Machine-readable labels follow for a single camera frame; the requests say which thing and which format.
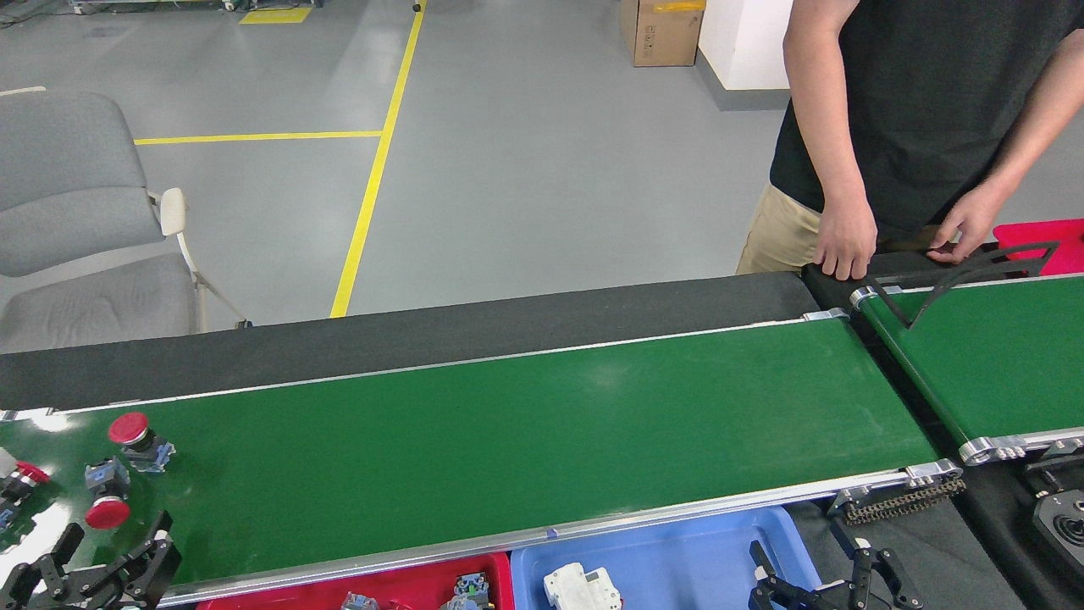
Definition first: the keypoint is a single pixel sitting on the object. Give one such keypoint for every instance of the person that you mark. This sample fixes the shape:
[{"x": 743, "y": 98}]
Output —
[{"x": 915, "y": 102}]

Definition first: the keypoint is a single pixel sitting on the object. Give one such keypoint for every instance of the short green conveyor belt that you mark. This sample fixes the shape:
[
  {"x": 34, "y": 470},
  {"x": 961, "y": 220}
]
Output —
[{"x": 999, "y": 364}]

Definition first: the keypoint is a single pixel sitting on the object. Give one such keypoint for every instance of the red plastic bin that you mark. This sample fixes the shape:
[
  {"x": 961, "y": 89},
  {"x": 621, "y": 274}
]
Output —
[{"x": 406, "y": 593}]

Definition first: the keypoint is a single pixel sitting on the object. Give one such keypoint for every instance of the white circuit breaker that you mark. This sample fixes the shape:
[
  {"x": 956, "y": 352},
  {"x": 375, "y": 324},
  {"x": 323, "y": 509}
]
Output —
[{"x": 580, "y": 587}]

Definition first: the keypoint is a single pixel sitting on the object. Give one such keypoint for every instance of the blue plastic bin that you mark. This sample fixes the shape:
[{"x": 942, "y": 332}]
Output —
[{"x": 677, "y": 559}]

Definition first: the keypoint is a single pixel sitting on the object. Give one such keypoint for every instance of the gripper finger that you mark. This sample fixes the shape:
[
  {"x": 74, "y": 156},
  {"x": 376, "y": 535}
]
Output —
[
  {"x": 157, "y": 568},
  {"x": 47, "y": 580},
  {"x": 775, "y": 593},
  {"x": 885, "y": 589}
]

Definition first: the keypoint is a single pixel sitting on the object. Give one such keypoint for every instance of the person's left forearm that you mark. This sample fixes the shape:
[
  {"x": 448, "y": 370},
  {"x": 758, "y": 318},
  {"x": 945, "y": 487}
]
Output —
[{"x": 1037, "y": 119}]

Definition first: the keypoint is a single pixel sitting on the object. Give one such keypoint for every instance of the black guide bracket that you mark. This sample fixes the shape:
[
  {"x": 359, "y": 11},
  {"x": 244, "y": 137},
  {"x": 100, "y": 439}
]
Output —
[{"x": 891, "y": 307}]

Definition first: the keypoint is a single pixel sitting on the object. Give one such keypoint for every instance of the person's right forearm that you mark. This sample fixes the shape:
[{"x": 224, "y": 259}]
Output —
[{"x": 834, "y": 161}]

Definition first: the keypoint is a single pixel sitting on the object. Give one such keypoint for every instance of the person's left hand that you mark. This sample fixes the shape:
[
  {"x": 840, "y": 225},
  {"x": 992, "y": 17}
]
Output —
[{"x": 978, "y": 224}]

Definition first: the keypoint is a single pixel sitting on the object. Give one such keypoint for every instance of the brown cardboard box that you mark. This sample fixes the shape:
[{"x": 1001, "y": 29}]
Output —
[{"x": 665, "y": 34}]

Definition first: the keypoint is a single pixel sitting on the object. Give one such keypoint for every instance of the long green conveyor belt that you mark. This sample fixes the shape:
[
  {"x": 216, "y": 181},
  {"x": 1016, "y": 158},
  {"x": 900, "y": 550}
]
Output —
[{"x": 508, "y": 440}]

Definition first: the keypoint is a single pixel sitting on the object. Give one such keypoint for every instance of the person's right hand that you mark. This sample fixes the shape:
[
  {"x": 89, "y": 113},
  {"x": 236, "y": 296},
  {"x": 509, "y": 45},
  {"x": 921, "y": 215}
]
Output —
[{"x": 847, "y": 241}]

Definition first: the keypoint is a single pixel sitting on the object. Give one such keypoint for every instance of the red parts tray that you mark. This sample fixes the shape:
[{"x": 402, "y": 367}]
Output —
[{"x": 1042, "y": 233}]

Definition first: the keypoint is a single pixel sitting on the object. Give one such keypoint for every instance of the grey office chair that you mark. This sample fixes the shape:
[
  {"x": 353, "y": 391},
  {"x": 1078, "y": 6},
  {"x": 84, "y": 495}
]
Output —
[{"x": 68, "y": 169}]

